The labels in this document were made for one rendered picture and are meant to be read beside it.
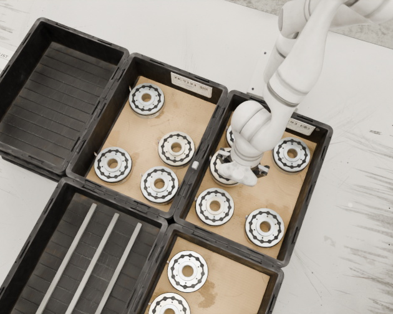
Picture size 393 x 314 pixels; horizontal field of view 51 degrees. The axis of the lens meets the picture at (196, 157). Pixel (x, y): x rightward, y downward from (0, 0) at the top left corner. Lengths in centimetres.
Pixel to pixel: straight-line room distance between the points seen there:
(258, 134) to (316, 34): 21
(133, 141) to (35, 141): 28
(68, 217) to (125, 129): 29
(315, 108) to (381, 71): 28
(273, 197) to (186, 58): 59
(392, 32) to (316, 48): 194
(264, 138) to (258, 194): 39
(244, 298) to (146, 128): 54
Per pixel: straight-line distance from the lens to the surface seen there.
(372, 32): 259
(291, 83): 74
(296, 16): 98
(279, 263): 103
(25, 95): 134
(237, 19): 157
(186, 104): 123
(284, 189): 117
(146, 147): 118
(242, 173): 94
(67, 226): 117
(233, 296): 111
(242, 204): 114
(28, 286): 118
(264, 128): 79
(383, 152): 145
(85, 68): 133
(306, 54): 72
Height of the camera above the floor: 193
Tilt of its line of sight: 71 degrees down
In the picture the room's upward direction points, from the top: 2 degrees clockwise
